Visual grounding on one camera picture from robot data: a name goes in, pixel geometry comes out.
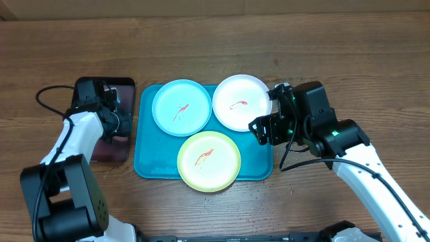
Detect light blue plate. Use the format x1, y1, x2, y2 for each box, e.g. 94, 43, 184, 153
152, 79, 212, 136

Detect yellow-green plate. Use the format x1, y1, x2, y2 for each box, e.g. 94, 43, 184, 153
177, 131, 241, 193

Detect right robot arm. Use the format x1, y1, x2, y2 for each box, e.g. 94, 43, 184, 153
249, 81, 429, 241

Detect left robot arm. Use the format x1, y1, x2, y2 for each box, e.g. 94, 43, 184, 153
20, 77, 147, 241

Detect black water tray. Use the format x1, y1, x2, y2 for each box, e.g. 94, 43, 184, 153
66, 77, 136, 162

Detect teal plastic tray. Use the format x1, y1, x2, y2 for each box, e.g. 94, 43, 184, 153
134, 85, 273, 181

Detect white plate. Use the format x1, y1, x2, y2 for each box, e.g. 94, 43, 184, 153
212, 75, 272, 132

